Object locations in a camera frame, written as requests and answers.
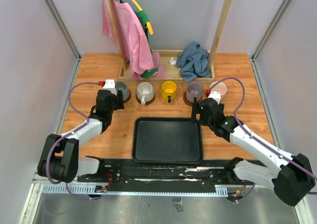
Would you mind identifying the white mug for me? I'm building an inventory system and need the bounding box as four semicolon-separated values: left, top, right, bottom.
137;82;155;95

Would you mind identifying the wooden clothes rack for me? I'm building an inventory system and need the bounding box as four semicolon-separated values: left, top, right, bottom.
104;0;232;84

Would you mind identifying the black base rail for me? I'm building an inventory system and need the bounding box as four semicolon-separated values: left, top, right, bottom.
49;157;263;195

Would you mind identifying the blue crumpled shirt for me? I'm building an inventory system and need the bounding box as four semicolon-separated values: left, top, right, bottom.
176;42;211;82

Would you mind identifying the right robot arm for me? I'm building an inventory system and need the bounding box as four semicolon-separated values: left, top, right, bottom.
191;98;317;207

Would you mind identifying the pink mug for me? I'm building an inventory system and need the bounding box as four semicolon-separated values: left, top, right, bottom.
210;82;227;100

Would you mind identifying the woven rattan coaster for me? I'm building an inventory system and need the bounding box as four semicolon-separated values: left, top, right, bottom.
159;94;178;105

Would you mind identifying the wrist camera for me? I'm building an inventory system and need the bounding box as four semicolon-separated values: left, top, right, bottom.
99;79;117;95
206;90;221;105

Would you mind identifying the plain brown wooden coaster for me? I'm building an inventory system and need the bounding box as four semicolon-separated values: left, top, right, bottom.
136;94;155;106

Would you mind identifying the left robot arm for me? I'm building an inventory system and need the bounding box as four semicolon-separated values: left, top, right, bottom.
37;90;124;184

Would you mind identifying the purple mug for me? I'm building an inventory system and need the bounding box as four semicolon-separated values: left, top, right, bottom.
186;81;204;103

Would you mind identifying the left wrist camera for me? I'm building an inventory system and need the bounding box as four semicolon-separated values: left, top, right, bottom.
99;79;117;95

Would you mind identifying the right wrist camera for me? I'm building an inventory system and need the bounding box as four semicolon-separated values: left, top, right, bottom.
206;90;221;105

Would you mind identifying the white clip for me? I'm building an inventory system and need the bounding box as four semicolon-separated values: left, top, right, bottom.
169;57;176;65

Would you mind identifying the green garment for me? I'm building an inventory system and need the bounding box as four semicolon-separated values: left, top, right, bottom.
109;0;159;80

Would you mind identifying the black serving tray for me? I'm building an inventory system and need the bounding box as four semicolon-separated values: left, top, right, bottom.
132;117;203;164

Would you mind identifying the grooved dark wooden coaster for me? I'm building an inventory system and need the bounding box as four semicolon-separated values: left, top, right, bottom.
183;92;198;107

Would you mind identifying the yellow mug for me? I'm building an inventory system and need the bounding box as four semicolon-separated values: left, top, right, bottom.
160;80;177;102

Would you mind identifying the far left wooden coaster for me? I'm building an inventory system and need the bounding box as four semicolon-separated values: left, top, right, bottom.
123;91;131;104

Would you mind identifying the pink shirt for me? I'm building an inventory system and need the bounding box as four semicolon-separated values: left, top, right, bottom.
102;0;167;80

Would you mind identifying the grey mug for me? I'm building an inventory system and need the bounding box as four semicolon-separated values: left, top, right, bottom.
115;81;130;101

